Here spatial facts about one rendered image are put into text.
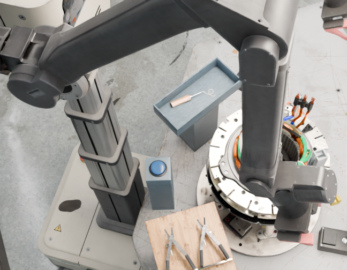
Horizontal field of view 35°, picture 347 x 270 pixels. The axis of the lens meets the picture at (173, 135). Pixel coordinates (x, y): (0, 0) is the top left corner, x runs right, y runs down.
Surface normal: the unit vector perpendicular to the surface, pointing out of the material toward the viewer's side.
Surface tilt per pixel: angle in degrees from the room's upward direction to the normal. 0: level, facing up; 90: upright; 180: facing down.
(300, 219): 31
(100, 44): 87
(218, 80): 0
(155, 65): 0
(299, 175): 26
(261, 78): 90
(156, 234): 0
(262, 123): 89
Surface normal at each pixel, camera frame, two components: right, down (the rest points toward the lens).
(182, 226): -0.04, -0.44
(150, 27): -0.32, 0.83
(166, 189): 0.02, 0.90
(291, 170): -0.53, -0.50
